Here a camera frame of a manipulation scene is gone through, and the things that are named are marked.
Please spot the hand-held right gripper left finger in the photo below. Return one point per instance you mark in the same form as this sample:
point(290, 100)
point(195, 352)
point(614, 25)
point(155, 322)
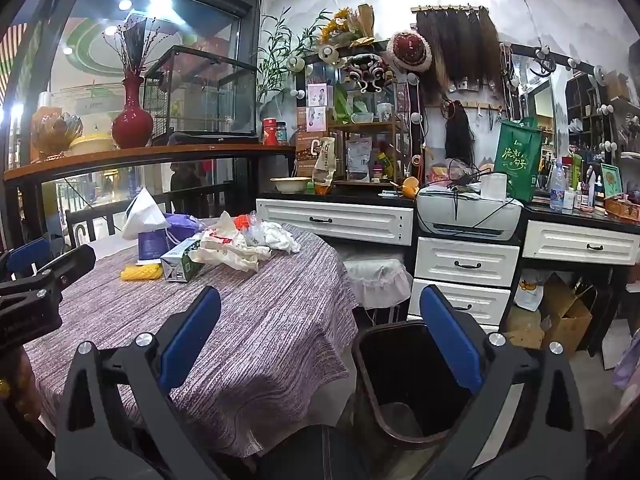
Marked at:
point(192, 330)

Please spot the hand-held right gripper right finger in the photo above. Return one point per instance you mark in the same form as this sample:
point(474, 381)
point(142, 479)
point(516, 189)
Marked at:
point(447, 335)

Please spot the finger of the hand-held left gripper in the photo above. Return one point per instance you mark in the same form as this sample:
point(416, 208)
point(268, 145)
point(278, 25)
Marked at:
point(27, 256)
point(70, 262)

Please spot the dark plastic trash bin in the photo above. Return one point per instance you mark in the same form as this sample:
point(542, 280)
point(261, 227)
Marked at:
point(400, 360)

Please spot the green white carton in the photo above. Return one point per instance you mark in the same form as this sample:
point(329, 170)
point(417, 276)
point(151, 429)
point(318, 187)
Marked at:
point(177, 262)

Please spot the white plastic bag red print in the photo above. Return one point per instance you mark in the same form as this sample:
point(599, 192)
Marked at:
point(225, 255)

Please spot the blue tissue box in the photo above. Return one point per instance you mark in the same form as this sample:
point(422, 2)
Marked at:
point(150, 245)

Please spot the white paper bag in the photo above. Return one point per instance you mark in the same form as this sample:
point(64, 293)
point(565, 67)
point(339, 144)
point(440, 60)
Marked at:
point(142, 212)

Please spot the purple plastic bag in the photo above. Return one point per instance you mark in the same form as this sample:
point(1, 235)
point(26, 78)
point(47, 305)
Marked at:
point(185, 222)

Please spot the clear plastic bag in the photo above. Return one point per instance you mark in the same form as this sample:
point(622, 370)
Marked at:
point(257, 232)

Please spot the orange foam net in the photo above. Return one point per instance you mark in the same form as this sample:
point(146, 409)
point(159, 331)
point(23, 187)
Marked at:
point(242, 220)

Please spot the person's left hand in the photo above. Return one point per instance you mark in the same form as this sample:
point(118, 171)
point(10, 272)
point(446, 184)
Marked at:
point(15, 385)

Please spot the flat brown cardboard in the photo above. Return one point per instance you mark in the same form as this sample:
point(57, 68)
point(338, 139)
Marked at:
point(522, 330)

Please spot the white bag yellow print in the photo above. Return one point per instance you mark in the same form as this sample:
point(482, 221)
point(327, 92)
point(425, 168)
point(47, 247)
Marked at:
point(530, 290)

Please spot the stool with white frilled cover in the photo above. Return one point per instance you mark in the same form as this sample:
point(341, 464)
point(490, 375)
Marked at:
point(375, 275)

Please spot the open cardboard box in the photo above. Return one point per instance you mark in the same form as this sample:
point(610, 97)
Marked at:
point(565, 325)

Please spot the yellow bowl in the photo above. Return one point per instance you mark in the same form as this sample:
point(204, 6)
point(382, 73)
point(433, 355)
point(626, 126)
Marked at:
point(92, 144)

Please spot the white printer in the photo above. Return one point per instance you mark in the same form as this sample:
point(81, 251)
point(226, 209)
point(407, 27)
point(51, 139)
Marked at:
point(465, 212)

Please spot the gold lotus ornament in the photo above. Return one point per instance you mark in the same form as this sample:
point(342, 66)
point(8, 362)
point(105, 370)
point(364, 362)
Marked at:
point(55, 132)

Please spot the brown wooden counter shelf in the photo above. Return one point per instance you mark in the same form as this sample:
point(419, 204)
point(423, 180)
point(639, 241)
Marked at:
point(150, 152)

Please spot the black slatted chair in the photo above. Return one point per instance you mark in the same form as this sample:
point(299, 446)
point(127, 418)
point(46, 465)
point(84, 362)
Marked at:
point(200, 191)

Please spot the wide white drawer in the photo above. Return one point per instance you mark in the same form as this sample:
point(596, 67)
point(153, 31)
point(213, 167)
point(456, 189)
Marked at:
point(280, 217)

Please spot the red vase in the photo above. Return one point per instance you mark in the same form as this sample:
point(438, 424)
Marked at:
point(132, 127)

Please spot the orange fruit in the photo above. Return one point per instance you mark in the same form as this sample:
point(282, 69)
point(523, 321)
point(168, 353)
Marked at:
point(410, 188)

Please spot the cream basin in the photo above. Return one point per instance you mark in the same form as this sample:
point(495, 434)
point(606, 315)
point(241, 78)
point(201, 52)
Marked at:
point(290, 185)

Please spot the clear water bottle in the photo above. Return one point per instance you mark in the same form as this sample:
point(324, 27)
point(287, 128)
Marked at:
point(558, 190)

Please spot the green tote bag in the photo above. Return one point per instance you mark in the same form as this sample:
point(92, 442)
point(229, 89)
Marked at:
point(517, 160)

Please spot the cluster of cosmetic bottles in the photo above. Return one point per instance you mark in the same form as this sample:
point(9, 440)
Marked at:
point(580, 192)

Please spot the black wig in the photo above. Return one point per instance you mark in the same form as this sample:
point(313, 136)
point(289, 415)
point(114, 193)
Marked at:
point(459, 130)

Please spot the stack of brown boxes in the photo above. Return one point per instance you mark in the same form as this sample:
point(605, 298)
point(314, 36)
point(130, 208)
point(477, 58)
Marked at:
point(304, 152)

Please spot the red can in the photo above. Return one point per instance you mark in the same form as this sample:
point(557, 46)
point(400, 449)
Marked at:
point(270, 132)

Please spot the beige paper snack bag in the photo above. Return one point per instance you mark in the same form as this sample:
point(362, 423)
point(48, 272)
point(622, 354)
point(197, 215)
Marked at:
point(324, 160)

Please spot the wicker basket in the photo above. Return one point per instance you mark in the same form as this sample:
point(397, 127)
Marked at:
point(622, 209)

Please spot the small jar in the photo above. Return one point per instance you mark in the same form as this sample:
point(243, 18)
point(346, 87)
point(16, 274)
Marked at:
point(282, 133)

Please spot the small wooden rack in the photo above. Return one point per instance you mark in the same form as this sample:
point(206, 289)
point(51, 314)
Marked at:
point(367, 126)

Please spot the green framed picture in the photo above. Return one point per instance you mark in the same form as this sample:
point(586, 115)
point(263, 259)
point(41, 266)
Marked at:
point(611, 181)

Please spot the dried branches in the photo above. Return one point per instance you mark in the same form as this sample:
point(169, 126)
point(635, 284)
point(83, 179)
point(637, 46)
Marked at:
point(132, 45)

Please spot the white cup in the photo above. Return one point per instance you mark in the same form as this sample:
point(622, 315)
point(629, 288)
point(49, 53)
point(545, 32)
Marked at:
point(385, 111)

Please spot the glass bowl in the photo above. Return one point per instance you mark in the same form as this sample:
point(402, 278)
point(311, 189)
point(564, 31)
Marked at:
point(362, 118)

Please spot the pink portrait box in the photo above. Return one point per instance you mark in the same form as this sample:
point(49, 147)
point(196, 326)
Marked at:
point(316, 119)
point(316, 95)

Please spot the vanity mirror with bulbs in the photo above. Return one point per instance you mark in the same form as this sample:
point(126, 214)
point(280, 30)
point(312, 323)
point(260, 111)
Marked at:
point(300, 75)
point(550, 110)

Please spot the green packet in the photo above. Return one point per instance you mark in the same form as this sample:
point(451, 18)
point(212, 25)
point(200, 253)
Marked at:
point(350, 102)

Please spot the ornate headdress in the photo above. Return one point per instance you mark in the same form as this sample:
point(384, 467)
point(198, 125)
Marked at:
point(365, 72)

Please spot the green leafy plant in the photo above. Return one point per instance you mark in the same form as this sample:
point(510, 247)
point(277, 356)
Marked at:
point(280, 60)

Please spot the red round hat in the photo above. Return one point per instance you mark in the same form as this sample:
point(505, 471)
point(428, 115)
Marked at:
point(410, 50)

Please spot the row of hanging hair extensions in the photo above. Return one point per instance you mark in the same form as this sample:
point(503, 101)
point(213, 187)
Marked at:
point(460, 45)

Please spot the sunflower bouquet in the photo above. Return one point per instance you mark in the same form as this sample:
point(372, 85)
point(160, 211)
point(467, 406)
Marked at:
point(345, 22)

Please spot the glass terrarium black frame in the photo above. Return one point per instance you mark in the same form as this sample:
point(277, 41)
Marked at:
point(210, 95)

